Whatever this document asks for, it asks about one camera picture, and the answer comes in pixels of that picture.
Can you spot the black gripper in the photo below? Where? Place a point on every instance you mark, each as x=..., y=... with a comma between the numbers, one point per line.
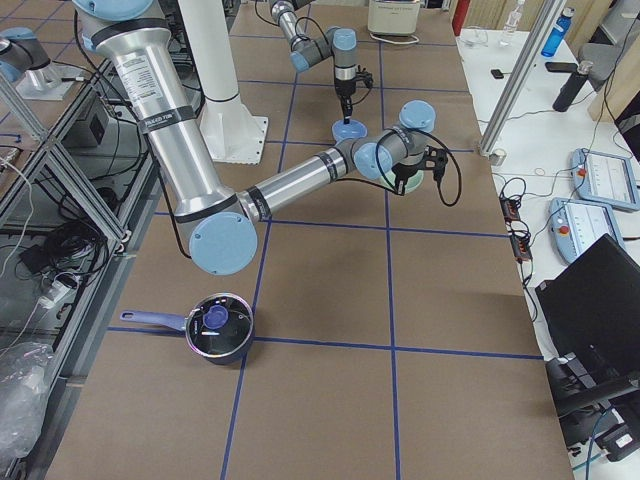
x=404, y=172
x=344, y=88

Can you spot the blue plastic bowl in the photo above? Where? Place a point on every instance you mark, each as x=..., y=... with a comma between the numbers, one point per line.
x=353, y=129

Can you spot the green plastic bowl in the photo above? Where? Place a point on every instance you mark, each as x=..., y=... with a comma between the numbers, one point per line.
x=412, y=184

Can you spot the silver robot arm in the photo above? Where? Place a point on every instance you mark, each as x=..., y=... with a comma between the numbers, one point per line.
x=220, y=222
x=336, y=43

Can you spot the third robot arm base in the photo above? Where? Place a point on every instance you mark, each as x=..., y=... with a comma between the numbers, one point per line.
x=24, y=61

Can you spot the black orange power strip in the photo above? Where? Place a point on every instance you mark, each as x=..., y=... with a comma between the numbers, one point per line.
x=518, y=231

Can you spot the cream electric cooker appliance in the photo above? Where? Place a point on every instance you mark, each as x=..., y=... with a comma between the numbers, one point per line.
x=393, y=17

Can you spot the clear plastic bottle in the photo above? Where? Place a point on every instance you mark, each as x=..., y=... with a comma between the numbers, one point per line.
x=511, y=23

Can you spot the black smartphone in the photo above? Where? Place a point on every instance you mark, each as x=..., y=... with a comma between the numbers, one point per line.
x=561, y=67

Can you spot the lower teach pendant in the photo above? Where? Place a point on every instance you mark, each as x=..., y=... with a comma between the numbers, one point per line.
x=578, y=224

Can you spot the teach pendant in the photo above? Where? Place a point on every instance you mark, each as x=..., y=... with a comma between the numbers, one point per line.
x=606, y=178
x=578, y=224

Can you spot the black water bottle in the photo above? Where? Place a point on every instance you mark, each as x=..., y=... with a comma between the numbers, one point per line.
x=578, y=76

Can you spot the upper teach pendant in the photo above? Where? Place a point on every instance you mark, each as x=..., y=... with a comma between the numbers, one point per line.
x=606, y=178

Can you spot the blue water bottle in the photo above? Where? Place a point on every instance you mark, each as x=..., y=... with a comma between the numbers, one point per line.
x=558, y=32

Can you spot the black laptop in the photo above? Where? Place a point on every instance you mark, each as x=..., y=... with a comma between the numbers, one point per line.
x=592, y=307

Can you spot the purple saucepan with glass lid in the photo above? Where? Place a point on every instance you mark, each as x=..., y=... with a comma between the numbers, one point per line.
x=220, y=328

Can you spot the crumpled plastic bag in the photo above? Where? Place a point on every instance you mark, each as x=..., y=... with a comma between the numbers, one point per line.
x=25, y=387

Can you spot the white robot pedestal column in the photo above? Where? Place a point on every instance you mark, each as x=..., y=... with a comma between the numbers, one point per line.
x=208, y=37

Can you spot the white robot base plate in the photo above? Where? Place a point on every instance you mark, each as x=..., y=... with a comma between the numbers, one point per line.
x=238, y=143

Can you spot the aluminium frame post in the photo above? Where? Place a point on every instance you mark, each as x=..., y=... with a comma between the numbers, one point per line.
x=498, y=74

